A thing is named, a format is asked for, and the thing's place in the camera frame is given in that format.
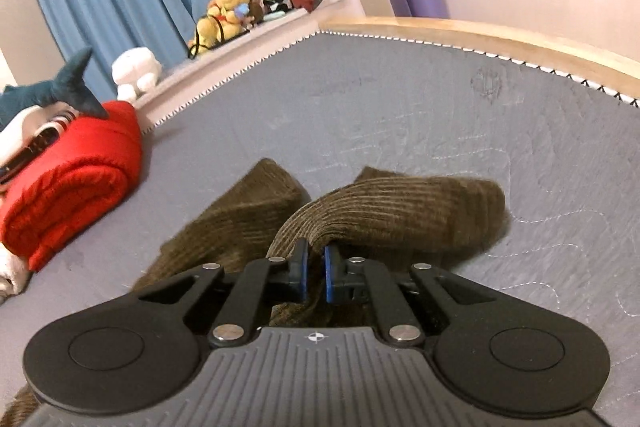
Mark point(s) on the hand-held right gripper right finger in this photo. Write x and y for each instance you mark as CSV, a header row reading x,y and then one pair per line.
x,y
330,274

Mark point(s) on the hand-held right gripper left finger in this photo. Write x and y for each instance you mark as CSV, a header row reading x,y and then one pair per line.
x,y
302,271

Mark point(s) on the white window sill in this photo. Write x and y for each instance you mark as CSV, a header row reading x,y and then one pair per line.
x,y
225,57

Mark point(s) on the red knitted blanket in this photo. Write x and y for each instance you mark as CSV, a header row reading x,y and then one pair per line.
x,y
75,177

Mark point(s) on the white plush toy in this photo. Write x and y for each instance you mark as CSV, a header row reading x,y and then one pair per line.
x,y
136,69

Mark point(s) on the yellow bear plush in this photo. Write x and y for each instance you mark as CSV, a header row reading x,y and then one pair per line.
x,y
227,9

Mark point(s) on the white towel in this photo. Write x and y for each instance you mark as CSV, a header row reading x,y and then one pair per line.
x,y
12,274

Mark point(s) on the blue shark plush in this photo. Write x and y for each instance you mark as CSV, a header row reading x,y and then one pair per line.
x,y
70,82

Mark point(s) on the wooden bed frame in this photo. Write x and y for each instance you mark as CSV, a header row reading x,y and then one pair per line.
x,y
500,34

